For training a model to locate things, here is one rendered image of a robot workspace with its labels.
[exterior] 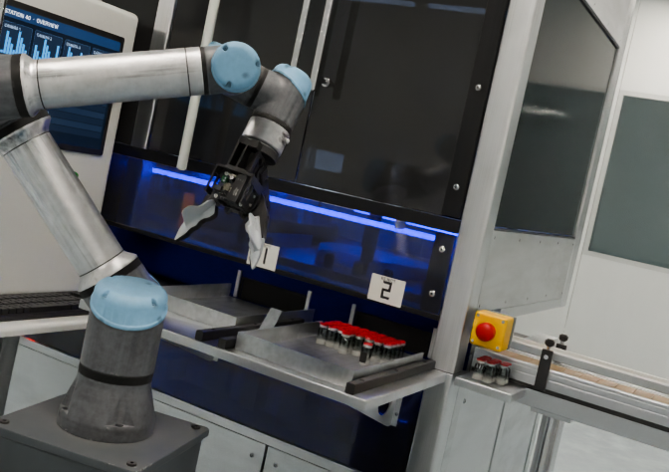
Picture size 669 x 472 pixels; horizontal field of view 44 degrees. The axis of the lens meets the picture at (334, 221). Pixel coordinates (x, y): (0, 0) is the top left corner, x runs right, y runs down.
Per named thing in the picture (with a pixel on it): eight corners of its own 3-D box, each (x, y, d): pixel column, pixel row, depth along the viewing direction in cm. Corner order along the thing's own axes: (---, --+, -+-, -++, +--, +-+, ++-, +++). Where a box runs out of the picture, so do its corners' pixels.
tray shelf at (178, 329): (211, 298, 221) (212, 291, 221) (456, 377, 189) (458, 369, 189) (78, 307, 179) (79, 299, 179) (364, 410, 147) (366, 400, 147)
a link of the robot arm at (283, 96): (267, 68, 151) (309, 91, 153) (242, 120, 148) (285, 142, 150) (277, 54, 143) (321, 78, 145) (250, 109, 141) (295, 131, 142)
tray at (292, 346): (318, 335, 194) (321, 320, 193) (420, 367, 182) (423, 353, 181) (234, 349, 164) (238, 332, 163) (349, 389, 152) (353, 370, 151)
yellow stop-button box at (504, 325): (478, 340, 186) (486, 309, 185) (510, 349, 182) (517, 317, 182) (467, 343, 179) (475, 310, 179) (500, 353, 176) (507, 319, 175)
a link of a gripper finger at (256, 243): (242, 260, 134) (233, 208, 137) (253, 271, 139) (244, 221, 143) (261, 255, 133) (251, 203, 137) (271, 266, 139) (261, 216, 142)
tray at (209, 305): (227, 296, 219) (230, 283, 219) (312, 323, 207) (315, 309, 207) (140, 302, 189) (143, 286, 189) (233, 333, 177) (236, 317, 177)
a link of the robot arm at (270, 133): (257, 131, 150) (297, 143, 147) (246, 153, 149) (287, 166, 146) (244, 112, 143) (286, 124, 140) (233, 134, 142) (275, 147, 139)
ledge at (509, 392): (474, 376, 193) (475, 368, 193) (528, 393, 188) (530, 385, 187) (453, 384, 181) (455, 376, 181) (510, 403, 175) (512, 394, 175)
